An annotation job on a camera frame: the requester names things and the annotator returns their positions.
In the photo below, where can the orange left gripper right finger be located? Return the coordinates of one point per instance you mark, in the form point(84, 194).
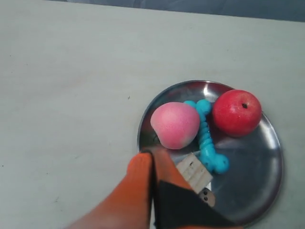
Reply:
point(177, 206)

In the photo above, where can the white backdrop curtain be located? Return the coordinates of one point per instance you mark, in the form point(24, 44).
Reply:
point(283, 10)

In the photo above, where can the wooden die black dots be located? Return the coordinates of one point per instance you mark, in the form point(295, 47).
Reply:
point(208, 197)

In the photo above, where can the red toy apple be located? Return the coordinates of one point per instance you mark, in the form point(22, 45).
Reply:
point(237, 112)

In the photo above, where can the round stainless steel plate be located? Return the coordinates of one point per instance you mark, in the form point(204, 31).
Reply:
point(249, 188)

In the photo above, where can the blue rubber bone toy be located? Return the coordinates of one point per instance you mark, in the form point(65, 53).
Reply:
point(213, 161)

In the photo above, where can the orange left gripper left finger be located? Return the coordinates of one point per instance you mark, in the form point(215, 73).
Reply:
point(129, 205)

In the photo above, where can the pink toy peach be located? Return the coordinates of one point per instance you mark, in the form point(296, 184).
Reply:
point(176, 124)

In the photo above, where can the light wooden block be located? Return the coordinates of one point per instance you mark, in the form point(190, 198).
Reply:
point(194, 172)

